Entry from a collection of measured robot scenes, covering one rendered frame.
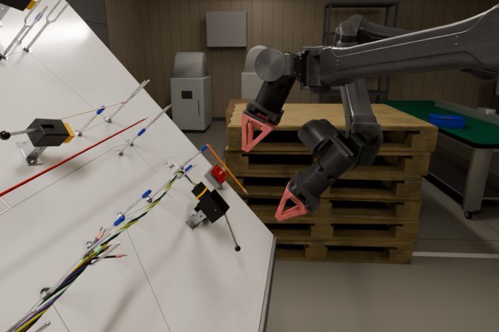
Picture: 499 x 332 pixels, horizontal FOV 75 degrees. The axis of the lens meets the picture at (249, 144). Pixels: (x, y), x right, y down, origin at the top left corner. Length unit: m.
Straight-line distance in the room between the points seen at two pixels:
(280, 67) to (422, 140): 1.86
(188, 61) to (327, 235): 4.27
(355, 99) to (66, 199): 0.61
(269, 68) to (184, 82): 5.26
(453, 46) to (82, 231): 0.57
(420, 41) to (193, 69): 5.51
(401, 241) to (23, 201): 2.35
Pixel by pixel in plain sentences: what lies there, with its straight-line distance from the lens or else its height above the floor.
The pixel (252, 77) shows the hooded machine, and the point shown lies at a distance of 5.82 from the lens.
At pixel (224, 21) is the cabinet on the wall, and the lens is 6.49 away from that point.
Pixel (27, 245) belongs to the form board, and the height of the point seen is 1.20.
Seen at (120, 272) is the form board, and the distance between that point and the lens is 0.61.
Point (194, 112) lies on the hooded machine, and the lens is 5.85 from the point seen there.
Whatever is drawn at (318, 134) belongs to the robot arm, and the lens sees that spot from 0.69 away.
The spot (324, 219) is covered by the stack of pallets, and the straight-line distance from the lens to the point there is 2.37.
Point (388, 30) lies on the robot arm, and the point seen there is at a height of 1.51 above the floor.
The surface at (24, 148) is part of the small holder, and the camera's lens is 0.64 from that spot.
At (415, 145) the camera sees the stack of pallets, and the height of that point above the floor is 0.86.
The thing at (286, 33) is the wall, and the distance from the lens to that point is 6.73.
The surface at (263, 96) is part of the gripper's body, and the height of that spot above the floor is 1.37.
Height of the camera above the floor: 1.46
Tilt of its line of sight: 16 degrees down
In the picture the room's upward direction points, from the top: straight up
